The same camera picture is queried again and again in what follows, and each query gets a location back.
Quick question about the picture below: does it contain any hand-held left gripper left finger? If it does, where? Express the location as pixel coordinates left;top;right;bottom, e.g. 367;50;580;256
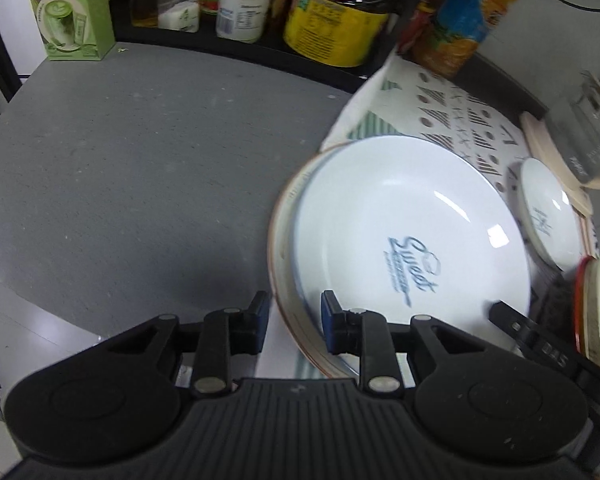
100;290;271;397

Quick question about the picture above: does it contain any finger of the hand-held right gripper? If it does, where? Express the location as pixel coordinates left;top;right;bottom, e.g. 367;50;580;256
489;300;582;377

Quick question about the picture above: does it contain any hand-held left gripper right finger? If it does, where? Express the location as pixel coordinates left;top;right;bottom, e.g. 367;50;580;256
321;290;486;397

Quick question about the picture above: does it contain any white plate with dark rim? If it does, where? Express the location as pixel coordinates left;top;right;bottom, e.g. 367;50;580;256
267;140;362;380

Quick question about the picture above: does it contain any small white plate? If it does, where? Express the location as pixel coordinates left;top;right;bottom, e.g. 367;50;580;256
519;158;584;272

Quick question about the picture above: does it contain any white deep plate blue print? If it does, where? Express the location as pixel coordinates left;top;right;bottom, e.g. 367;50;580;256
292;135;532;368

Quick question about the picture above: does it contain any glass measuring cup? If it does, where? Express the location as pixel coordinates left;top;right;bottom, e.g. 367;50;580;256
545;70;600;191

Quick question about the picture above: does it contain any patterned fringed table mat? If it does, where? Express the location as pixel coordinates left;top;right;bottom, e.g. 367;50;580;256
290;52;600;379

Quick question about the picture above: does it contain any black metal rack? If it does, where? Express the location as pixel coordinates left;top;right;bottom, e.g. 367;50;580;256
107;0;402;92

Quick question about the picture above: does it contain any yellow label oil bottle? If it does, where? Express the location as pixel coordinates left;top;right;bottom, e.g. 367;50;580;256
283;0;392;68

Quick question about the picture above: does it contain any white lidded jar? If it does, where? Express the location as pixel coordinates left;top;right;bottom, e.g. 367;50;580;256
215;0;272;44

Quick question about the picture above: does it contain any orange juice bottle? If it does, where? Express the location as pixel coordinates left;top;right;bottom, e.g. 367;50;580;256
412;0;530;79

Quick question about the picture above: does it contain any red snack can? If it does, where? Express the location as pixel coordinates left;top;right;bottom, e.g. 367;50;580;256
397;0;454;57

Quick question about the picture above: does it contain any green carton box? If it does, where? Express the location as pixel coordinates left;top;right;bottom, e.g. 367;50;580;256
22;0;116;62

